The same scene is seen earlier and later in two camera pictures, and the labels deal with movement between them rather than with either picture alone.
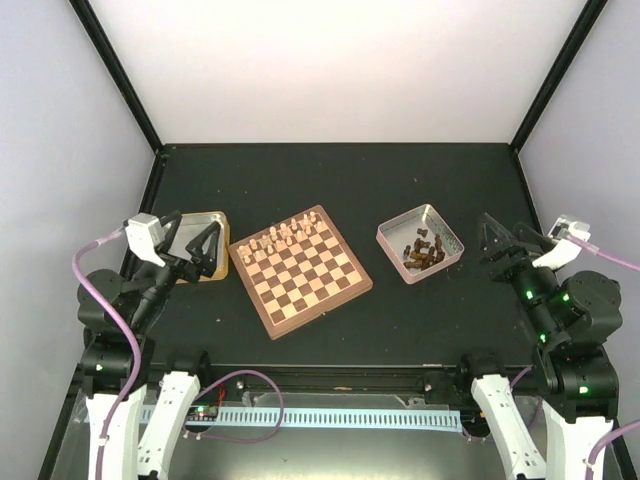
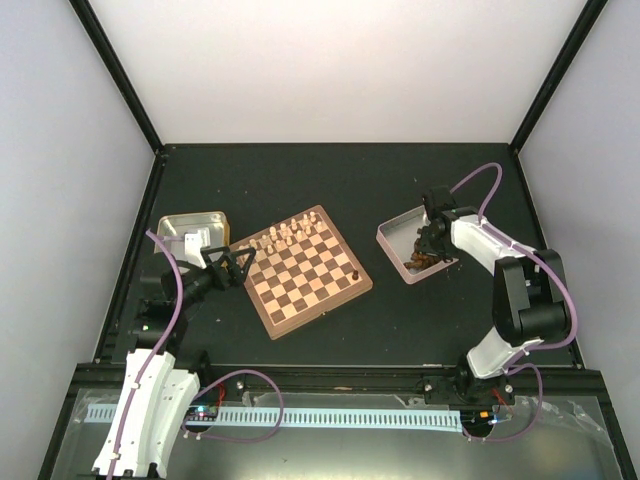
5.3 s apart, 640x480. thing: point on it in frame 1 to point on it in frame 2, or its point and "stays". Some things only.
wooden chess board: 299,270 stays
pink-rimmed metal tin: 418,243 stays
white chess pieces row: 280,236 stays
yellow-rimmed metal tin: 191,226 stays
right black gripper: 503,246 to 424,245
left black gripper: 204,261 to 223,281
